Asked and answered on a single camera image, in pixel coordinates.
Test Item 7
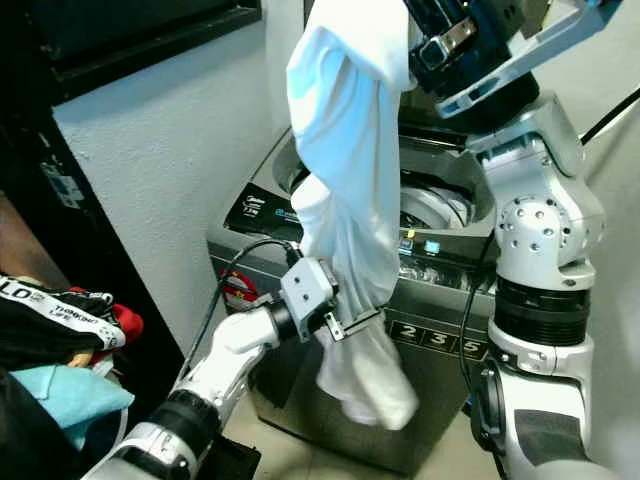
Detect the grey top-load washing machine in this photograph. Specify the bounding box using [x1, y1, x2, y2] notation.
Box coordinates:
[208, 0, 503, 477]

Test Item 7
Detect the red round washer sticker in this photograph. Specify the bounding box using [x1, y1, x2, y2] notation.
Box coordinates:
[221, 271, 259, 312]

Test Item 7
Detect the red garment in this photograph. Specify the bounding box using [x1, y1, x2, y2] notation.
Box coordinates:
[68, 287, 146, 343]

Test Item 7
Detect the grey metal door latch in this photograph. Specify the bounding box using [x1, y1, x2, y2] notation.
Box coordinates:
[41, 163, 87, 208]

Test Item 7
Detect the light blue cloth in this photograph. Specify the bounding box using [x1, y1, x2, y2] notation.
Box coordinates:
[10, 364, 137, 452]

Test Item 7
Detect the black garment with white print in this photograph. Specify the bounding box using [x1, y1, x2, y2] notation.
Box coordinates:
[0, 277, 129, 373]

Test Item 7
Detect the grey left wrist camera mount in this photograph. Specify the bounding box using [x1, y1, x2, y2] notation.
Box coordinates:
[280, 257, 342, 341]

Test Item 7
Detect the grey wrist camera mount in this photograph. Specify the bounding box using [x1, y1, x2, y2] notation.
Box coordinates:
[280, 257, 342, 341]
[434, 0, 627, 121]

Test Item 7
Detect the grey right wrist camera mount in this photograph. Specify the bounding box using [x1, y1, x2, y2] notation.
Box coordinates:
[434, 0, 627, 121]

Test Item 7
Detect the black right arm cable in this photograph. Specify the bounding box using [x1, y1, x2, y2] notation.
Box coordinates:
[458, 228, 499, 411]

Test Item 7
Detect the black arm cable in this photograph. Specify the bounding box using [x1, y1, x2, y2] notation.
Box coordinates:
[458, 228, 499, 411]
[190, 237, 303, 373]

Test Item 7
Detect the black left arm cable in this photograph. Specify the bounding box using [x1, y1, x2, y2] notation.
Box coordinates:
[190, 237, 303, 373]

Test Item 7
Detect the black door frame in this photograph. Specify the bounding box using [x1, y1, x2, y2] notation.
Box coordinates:
[0, 0, 193, 386]

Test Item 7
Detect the dark window with black frame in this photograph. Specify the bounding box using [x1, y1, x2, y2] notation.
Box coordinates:
[50, 0, 263, 103]

